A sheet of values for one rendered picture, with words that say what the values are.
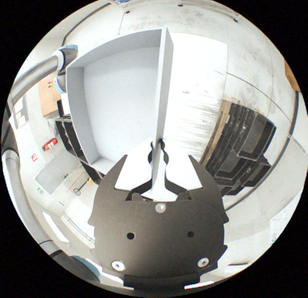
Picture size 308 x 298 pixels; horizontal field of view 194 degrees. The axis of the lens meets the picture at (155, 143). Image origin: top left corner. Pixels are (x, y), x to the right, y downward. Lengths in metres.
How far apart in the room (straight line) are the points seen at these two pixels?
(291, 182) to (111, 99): 2.74
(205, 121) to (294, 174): 2.42
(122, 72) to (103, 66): 0.05
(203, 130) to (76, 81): 0.56
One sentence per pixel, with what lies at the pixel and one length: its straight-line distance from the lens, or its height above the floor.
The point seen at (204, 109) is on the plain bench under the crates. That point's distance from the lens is 0.50.
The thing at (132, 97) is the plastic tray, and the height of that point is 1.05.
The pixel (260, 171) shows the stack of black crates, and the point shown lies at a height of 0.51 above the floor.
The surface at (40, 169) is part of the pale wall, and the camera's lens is 3.75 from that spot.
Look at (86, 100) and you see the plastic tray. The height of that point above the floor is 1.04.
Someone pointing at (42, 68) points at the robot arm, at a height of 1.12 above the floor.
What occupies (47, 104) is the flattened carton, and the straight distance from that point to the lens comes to 3.32.
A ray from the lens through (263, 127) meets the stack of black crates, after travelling 1.07.
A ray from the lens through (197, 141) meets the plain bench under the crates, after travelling 0.56.
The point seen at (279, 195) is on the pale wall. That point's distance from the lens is 2.74.
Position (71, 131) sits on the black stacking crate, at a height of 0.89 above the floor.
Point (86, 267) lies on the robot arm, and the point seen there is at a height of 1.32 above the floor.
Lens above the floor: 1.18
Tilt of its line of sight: 54 degrees down
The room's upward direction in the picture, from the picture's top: 151 degrees counter-clockwise
